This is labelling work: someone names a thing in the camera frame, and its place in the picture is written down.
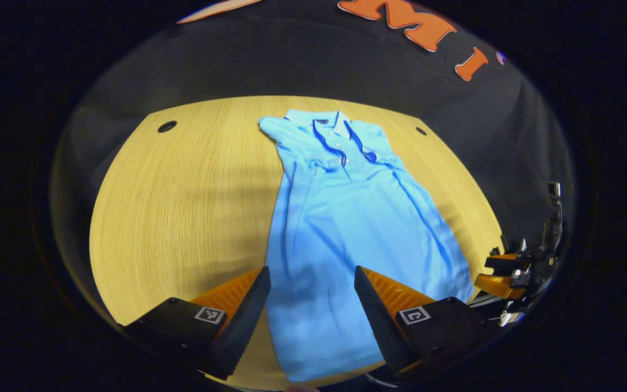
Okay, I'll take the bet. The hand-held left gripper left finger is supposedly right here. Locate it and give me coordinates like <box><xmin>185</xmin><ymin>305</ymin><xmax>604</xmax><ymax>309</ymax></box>
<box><xmin>123</xmin><ymin>266</ymin><xmax>272</xmax><ymax>381</ymax></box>

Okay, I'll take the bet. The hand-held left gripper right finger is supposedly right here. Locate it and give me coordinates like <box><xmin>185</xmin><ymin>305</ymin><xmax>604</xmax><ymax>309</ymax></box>
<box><xmin>354</xmin><ymin>266</ymin><xmax>502</xmax><ymax>382</ymax></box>

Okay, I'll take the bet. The light blue T-shirt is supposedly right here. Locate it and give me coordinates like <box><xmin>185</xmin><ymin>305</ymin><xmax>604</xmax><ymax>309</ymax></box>
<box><xmin>258</xmin><ymin>109</ymin><xmax>475</xmax><ymax>383</ymax></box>

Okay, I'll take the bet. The black backdrop cloth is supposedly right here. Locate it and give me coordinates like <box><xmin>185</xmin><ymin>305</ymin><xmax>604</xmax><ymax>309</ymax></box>
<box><xmin>50</xmin><ymin>0</ymin><xmax>575</xmax><ymax>327</ymax></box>

